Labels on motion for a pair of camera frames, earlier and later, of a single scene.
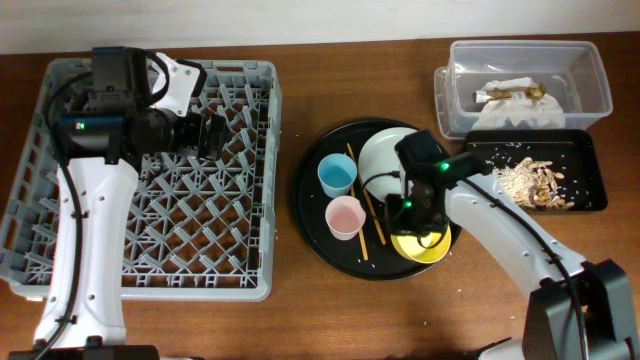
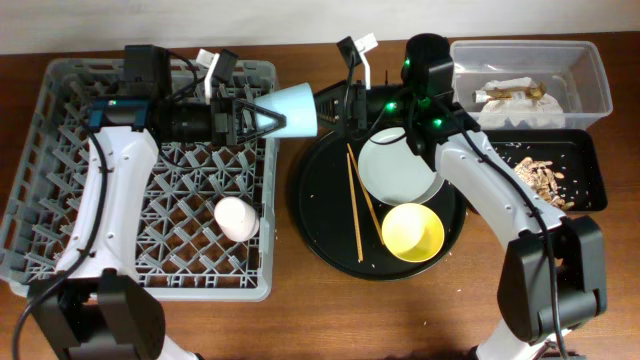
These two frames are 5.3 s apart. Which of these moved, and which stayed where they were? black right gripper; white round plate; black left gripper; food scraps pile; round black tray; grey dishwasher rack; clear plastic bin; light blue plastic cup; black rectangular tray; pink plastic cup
Moved: pink plastic cup; black right gripper; black left gripper; light blue plastic cup
Stayed: black rectangular tray; grey dishwasher rack; round black tray; white round plate; clear plastic bin; food scraps pile
